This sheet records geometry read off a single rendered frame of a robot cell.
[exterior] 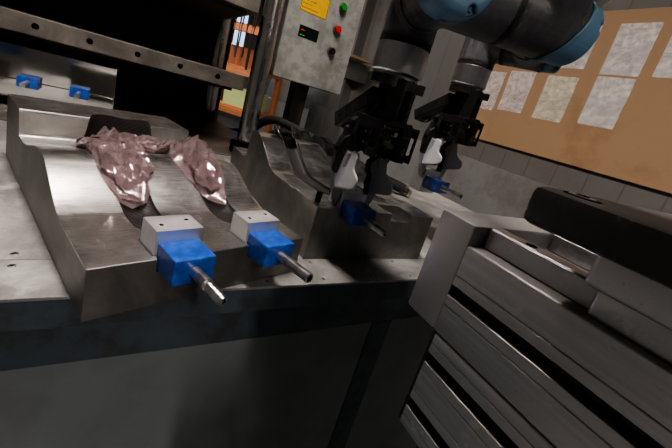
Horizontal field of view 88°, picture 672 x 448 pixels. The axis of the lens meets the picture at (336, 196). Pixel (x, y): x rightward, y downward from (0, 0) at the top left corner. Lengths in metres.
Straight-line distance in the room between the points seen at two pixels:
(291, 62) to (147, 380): 1.12
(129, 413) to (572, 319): 0.56
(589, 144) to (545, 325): 2.49
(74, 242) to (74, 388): 0.23
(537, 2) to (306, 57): 1.05
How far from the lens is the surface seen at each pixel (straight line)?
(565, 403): 0.26
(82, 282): 0.39
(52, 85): 1.26
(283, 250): 0.44
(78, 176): 0.52
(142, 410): 0.64
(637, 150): 2.62
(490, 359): 0.28
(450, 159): 0.87
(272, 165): 0.73
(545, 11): 0.49
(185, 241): 0.40
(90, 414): 0.63
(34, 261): 0.50
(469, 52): 0.83
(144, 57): 1.25
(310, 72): 1.44
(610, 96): 2.75
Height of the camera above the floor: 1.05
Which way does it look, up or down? 15 degrees down
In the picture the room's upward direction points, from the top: 16 degrees clockwise
